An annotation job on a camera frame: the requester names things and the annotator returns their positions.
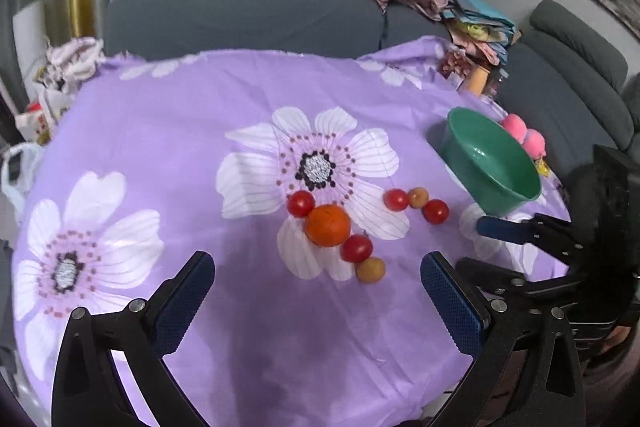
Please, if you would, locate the grey sofa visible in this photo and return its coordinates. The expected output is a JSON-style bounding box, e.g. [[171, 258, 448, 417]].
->
[[102, 0, 621, 178]]

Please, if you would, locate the white patterned cloth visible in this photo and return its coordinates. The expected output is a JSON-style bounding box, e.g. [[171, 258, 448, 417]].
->
[[34, 38, 107, 90]]

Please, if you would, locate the grey ribbed sofa cushion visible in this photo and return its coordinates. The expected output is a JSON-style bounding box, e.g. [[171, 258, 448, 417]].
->
[[529, 0, 640, 148]]

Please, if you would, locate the yellow bottle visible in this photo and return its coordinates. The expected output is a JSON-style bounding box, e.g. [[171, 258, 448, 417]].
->
[[467, 66, 490, 96]]

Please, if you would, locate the purple floral cloth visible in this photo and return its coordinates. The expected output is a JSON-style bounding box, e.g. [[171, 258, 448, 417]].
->
[[10, 36, 573, 427]]

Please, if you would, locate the white plastic bag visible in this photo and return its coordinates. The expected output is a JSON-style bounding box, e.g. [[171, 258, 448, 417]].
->
[[0, 142, 46, 212], [14, 84, 76, 145]]

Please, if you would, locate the orange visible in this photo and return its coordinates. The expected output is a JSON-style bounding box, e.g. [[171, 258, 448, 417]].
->
[[305, 204, 352, 249]]

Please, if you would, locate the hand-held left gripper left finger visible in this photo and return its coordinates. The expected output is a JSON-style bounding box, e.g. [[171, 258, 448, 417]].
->
[[51, 251, 217, 427]]

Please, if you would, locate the green bowl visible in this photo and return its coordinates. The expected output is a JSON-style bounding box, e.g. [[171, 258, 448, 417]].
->
[[439, 107, 543, 217]]

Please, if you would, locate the red tomato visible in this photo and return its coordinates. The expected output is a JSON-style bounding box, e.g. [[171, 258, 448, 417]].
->
[[383, 188, 411, 212], [422, 199, 450, 225], [341, 233, 374, 264], [286, 190, 317, 219]]

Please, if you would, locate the pink plush toy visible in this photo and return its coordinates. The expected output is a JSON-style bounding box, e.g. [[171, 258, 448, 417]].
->
[[501, 113, 547, 159]]

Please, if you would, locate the white panel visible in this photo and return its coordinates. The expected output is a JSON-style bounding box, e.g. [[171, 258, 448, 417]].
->
[[12, 2, 49, 108]]

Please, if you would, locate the clear box of dried flowers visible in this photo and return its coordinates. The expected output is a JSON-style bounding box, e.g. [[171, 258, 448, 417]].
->
[[439, 49, 473, 90]]

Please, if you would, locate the stack of folded clothes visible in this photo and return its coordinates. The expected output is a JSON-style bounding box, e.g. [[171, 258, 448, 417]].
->
[[442, 0, 518, 66]]

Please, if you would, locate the clear plastic bottle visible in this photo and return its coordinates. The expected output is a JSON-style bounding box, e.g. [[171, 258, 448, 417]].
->
[[487, 69, 508, 100]]

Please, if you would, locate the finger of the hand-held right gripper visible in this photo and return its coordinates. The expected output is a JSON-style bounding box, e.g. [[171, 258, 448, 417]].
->
[[456, 257, 588, 308], [476, 213, 583, 264]]

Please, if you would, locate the person's right forearm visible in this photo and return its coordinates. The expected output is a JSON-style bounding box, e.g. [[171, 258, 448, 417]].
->
[[575, 324, 640, 395]]

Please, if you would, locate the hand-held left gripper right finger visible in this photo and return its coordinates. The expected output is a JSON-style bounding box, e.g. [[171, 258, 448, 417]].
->
[[420, 251, 587, 427]]

